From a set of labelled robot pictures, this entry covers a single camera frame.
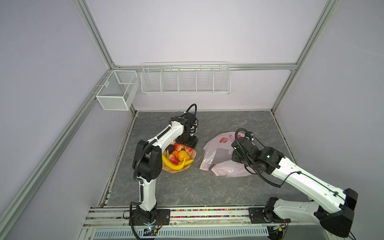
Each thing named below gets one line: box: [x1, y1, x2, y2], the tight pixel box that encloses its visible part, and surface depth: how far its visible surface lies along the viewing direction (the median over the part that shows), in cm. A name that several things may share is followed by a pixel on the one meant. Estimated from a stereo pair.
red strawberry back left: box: [174, 142, 185, 152], surface depth 96 cm
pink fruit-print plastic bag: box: [200, 131, 256, 178], surface depth 73 cm
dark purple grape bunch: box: [165, 144, 175, 155], surface depth 95 cm
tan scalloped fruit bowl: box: [162, 149, 197, 173], surface depth 88 cm
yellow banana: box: [162, 154, 194, 170], surface depth 88 cm
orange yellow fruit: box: [178, 150, 191, 162], surface depth 92 cm
